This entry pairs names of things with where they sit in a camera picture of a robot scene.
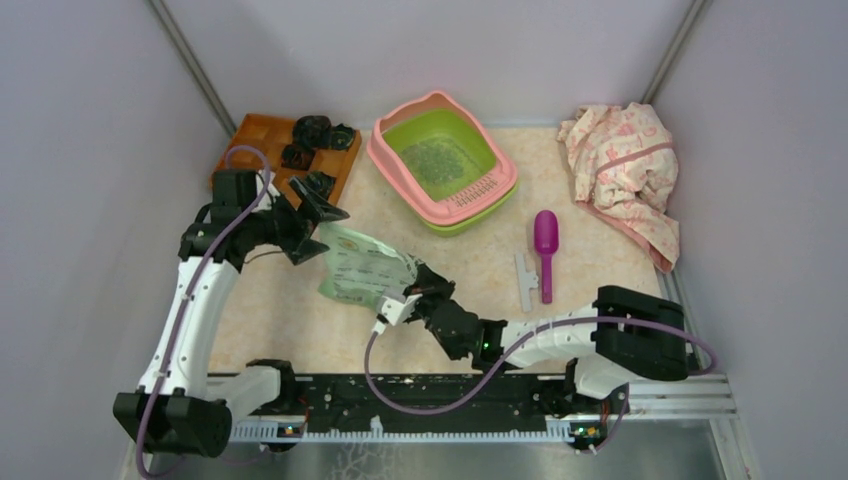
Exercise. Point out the orange compartment tray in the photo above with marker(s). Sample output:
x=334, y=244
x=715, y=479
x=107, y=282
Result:
x=270, y=134

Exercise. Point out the cream pink printed jacket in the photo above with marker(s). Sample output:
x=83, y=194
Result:
x=625, y=169

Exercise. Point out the green cat litter bag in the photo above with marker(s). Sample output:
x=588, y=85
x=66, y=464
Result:
x=360, y=267

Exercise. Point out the green and pink litter box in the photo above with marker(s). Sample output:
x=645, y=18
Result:
x=452, y=209

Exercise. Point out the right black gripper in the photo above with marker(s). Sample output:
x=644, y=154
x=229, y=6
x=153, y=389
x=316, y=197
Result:
x=428, y=285

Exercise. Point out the black small part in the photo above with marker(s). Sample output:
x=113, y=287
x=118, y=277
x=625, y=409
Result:
x=297, y=157

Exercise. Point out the purple plastic scoop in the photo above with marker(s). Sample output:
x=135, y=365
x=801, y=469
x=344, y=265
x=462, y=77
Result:
x=546, y=245

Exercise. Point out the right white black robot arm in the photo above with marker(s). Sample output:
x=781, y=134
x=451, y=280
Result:
x=622, y=336

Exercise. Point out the green litter pellets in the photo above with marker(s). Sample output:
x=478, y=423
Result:
x=437, y=163

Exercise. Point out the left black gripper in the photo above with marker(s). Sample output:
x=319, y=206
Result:
x=299, y=246

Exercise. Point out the white plastic bracket piece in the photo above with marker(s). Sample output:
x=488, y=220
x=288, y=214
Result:
x=527, y=280

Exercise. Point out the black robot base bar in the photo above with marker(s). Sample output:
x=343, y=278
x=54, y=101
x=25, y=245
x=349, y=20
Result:
x=508, y=403

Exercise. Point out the black part with green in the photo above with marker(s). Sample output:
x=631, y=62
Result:
x=342, y=137

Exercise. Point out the black round part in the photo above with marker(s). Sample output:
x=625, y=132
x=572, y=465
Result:
x=312, y=132

